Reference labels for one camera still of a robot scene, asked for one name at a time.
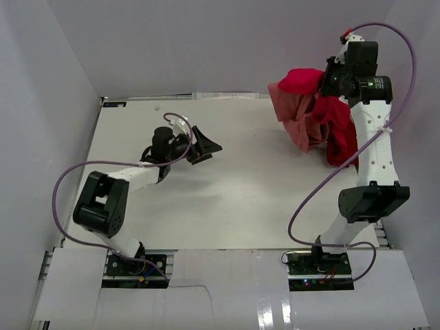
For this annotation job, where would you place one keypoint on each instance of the salmon pink t shirt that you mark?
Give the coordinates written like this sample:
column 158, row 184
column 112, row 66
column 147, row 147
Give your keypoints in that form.
column 294, row 111

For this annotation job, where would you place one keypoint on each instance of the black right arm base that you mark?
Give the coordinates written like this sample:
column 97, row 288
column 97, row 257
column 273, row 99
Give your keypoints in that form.
column 308, row 274

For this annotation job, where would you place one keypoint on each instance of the black table label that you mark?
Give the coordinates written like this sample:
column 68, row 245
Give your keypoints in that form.
column 114, row 104

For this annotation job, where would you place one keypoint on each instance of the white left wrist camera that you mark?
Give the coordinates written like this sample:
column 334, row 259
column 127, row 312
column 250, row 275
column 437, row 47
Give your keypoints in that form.
column 178, row 124

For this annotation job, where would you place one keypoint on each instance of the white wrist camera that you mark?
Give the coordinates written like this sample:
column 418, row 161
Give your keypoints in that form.
column 346, row 38
column 178, row 124

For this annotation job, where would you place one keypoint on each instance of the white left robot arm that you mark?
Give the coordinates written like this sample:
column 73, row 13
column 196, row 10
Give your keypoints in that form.
column 102, row 203

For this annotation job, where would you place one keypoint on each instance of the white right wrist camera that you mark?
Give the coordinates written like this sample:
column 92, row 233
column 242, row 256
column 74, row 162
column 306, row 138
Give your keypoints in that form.
column 346, row 38

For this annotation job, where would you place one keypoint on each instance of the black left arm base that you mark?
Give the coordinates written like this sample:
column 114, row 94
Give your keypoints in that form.
column 120, row 273

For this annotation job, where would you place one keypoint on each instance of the red t shirt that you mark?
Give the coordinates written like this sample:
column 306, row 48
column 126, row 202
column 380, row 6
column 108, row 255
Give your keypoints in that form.
column 341, row 143

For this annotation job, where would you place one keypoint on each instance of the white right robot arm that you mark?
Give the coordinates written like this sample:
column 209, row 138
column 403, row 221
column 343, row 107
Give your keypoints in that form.
column 378, row 193

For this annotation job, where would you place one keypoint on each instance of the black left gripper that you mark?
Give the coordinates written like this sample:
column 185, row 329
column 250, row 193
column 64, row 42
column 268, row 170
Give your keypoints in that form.
column 205, row 146

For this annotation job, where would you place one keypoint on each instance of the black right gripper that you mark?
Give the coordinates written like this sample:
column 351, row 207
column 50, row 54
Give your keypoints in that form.
column 331, row 66

